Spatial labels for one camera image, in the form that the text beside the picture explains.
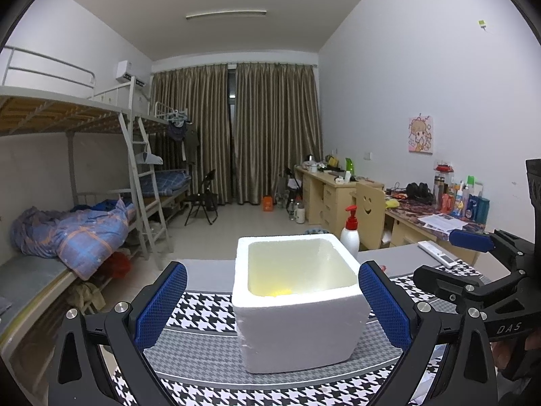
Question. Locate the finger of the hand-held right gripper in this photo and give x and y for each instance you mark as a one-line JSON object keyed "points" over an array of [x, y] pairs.
{"points": [[439, 279], [471, 240]]}

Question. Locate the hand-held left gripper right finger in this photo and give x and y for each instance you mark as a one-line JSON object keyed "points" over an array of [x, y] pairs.
{"points": [[384, 304]]}

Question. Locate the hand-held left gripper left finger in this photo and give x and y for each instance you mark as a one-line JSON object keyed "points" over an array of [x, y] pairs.
{"points": [[162, 304]]}

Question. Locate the white foam box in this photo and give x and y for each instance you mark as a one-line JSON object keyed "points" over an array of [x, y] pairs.
{"points": [[296, 330]]}

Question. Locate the white remote control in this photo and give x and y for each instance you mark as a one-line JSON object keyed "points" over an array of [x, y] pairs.
{"points": [[437, 253]]}

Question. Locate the white paper sheets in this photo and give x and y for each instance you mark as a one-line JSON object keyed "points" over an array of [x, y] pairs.
{"points": [[441, 222]]}

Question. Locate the group of toiletry bottles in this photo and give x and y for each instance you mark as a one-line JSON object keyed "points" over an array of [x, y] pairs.
{"points": [[463, 203]]}

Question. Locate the houndstooth patterned mat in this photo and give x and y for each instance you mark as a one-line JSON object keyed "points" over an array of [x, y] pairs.
{"points": [[203, 308]]}

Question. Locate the light wooden desk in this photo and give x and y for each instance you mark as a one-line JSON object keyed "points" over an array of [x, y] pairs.
{"points": [[315, 194], [401, 228]]}

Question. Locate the black bag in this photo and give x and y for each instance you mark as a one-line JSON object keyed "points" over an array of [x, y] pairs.
{"points": [[419, 192]]}

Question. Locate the white red pump bottle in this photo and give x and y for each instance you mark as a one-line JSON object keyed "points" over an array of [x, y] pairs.
{"points": [[350, 237]]}

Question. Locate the olive cloth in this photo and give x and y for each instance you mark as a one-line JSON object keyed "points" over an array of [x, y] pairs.
{"points": [[86, 296]]}

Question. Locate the yellow cloth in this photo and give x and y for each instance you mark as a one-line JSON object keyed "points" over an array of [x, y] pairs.
{"points": [[392, 203]]}

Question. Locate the blue trash bin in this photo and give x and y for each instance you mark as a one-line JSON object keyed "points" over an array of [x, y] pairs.
{"points": [[315, 231]]}

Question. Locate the wooden smiley chair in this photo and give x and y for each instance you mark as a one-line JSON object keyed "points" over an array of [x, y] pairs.
{"points": [[370, 201]]}

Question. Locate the blue plaid blanket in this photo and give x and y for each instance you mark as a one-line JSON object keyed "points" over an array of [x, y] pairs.
{"points": [[84, 232]]}

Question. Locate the white metal bunk bed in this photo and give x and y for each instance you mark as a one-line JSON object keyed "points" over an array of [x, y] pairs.
{"points": [[50, 112], [169, 194]]}

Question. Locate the black folding chair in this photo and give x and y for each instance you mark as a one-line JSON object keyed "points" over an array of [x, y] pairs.
{"points": [[203, 198]]}

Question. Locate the white bunk bed ladder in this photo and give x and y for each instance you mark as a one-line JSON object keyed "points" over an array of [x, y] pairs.
{"points": [[139, 186]]}

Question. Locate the blue plaid bed sheet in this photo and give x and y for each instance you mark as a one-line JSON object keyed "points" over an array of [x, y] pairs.
{"points": [[169, 182]]}

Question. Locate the white thermos jug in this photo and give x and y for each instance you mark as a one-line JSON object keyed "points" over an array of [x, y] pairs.
{"points": [[299, 215]]}

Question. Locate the grey mattress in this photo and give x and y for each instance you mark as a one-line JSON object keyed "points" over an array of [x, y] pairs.
{"points": [[29, 279]]}

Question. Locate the green bottle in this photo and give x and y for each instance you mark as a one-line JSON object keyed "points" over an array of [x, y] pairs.
{"points": [[350, 167]]}

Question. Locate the orange bucket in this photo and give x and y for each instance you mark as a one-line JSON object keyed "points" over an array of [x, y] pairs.
{"points": [[268, 204]]}

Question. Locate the dark hanging clothes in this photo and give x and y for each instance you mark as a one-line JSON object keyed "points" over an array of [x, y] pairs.
{"points": [[184, 139]]}

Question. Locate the brown curtain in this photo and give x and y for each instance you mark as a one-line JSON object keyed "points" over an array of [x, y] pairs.
{"points": [[192, 131], [274, 131]]}

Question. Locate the white air conditioner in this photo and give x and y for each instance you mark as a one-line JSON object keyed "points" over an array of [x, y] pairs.
{"points": [[126, 72]]}

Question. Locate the ceiling tube light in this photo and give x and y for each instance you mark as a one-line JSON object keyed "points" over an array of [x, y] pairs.
{"points": [[226, 14]]}

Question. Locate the pink cartoon wall poster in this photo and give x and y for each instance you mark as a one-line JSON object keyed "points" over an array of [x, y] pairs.
{"points": [[421, 134]]}

